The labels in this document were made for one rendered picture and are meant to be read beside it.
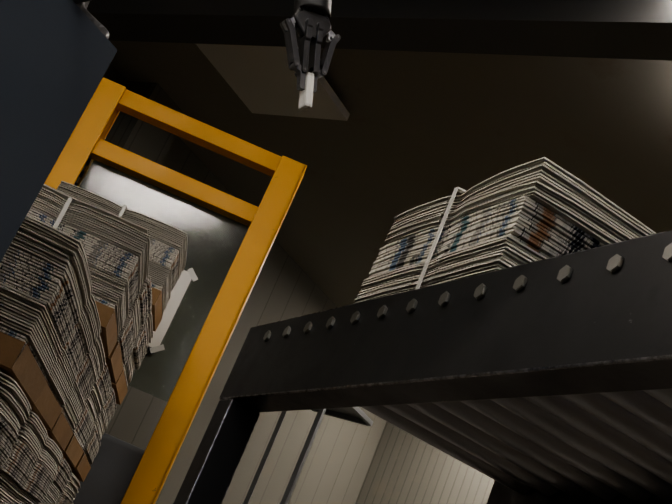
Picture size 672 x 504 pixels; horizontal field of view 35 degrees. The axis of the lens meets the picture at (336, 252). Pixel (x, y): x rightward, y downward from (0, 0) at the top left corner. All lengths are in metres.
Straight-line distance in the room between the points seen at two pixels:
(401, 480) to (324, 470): 0.76
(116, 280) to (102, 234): 0.10
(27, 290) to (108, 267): 0.63
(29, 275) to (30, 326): 0.08
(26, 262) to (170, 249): 1.25
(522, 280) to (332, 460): 7.66
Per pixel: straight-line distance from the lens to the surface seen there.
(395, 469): 9.07
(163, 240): 2.91
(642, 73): 4.44
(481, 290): 1.08
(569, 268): 0.98
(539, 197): 1.32
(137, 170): 3.58
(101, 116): 3.64
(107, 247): 2.29
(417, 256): 1.48
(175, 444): 3.32
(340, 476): 8.82
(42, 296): 1.66
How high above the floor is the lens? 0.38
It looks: 20 degrees up
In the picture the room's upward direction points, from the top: 23 degrees clockwise
